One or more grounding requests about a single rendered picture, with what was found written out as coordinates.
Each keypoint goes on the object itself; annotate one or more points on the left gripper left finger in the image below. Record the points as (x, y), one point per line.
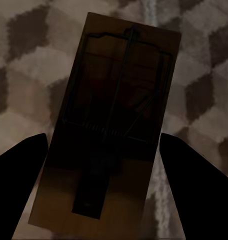
(19, 169)

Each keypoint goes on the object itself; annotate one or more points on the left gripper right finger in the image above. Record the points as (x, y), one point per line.
(199, 189)

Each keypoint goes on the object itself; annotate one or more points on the mousetrap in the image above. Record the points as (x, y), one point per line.
(98, 167)

